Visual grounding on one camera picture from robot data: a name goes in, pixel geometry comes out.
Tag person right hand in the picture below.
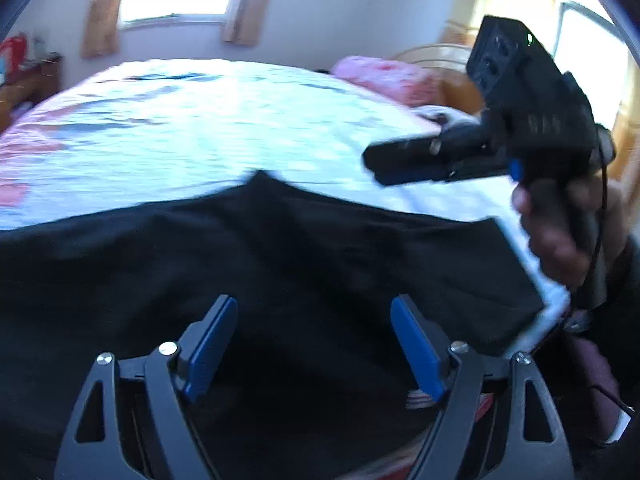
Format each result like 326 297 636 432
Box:
512 177 629 288

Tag peach curtain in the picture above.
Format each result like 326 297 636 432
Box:
80 0 122 60
221 0 270 47

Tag red gift bag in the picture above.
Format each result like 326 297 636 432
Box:
0 32 28 74

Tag cream wooden headboard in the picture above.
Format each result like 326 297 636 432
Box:
393 44 484 115

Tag red plaid mattress sheet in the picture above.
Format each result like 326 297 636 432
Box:
344 389 497 480

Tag window by headboard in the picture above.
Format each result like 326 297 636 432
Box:
553 2 628 130

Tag pink floral folded quilt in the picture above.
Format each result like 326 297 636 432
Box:
330 55 445 107

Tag brown wooden desk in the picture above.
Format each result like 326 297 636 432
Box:
1 53 63 131

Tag black pants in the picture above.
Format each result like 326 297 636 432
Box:
1 172 544 479

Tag white patterned pillow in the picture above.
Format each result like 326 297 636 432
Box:
412 104 480 129

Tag right peach curtain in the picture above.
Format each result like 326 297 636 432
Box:
221 0 270 47

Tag left peach curtain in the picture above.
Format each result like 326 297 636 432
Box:
80 0 122 60

